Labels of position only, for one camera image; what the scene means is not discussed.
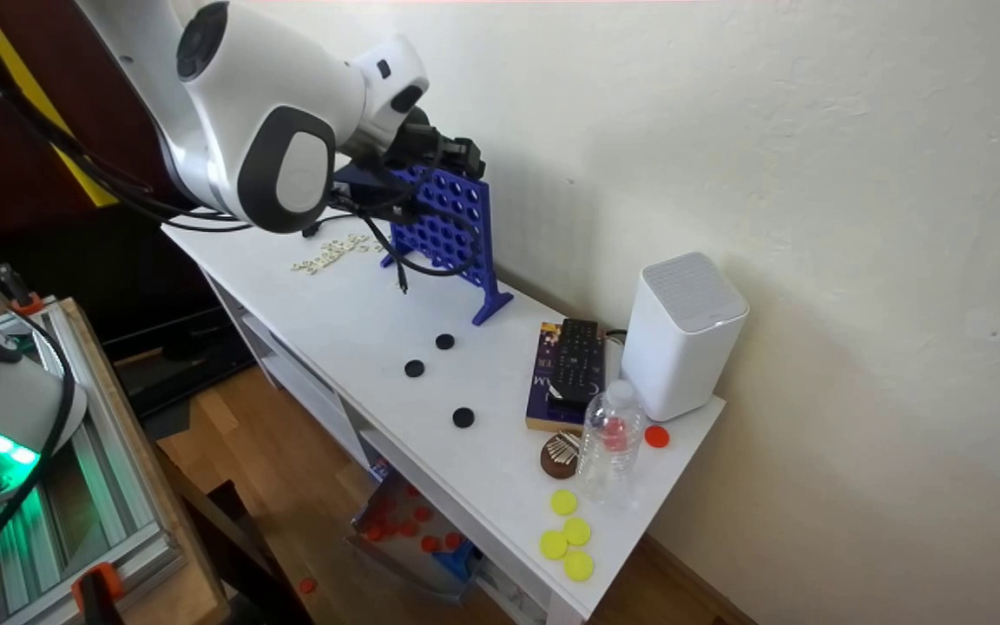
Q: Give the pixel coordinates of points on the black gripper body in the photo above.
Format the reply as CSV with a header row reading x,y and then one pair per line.
x,y
420,142

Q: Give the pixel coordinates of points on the blue upright gameboard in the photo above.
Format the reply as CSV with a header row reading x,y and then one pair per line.
x,y
453,231

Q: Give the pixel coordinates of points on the black game chip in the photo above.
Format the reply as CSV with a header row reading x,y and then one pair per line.
x,y
462,414
446,343
414,370

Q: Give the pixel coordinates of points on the red game chip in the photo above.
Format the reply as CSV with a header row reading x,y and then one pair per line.
x,y
612,439
658,436

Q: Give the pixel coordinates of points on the yellow game chip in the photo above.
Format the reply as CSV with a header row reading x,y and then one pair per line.
x,y
554,545
576,567
576,534
563,503

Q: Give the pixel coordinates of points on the cream letter tile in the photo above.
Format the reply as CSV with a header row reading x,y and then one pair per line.
x,y
310,268
350,247

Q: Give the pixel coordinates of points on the black remote control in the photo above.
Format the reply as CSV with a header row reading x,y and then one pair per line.
x,y
576,362

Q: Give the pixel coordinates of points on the white rounded box container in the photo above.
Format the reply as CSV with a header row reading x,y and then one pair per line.
x,y
684,335

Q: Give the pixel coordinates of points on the white table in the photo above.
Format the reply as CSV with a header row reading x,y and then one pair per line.
x,y
406,465

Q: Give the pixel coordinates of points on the brown round object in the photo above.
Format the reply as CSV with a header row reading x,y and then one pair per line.
x,y
560,458

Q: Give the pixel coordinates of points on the clear plastic bottle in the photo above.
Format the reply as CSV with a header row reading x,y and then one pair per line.
x,y
614,446

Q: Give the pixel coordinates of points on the black low furniture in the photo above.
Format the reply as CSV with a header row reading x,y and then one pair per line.
x,y
118,302

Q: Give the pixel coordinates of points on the box of red chips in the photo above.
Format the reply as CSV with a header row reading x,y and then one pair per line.
x,y
414,539

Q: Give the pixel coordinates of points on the yellow stripe band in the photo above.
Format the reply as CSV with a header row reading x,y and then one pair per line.
x,y
24,80

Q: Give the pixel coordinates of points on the orange clamp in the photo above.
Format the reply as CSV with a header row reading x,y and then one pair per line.
x,y
99,590

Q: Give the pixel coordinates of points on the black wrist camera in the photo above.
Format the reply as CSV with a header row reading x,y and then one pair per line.
x,y
368,194

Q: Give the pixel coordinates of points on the aluminium profile frame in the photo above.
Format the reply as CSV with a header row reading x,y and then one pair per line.
x,y
104,498

